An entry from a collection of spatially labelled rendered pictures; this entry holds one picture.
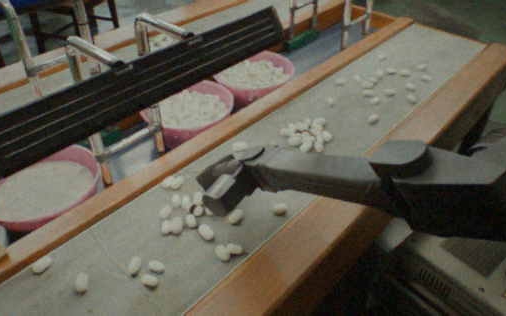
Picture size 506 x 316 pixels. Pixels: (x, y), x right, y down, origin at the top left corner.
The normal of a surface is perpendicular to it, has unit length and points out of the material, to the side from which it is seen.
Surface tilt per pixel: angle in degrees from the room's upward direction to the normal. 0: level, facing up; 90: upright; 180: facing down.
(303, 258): 0
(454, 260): 0
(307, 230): 0
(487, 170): 38
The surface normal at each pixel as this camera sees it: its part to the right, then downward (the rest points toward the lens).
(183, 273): 0.02, -0.79
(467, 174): -0.55, -0.77
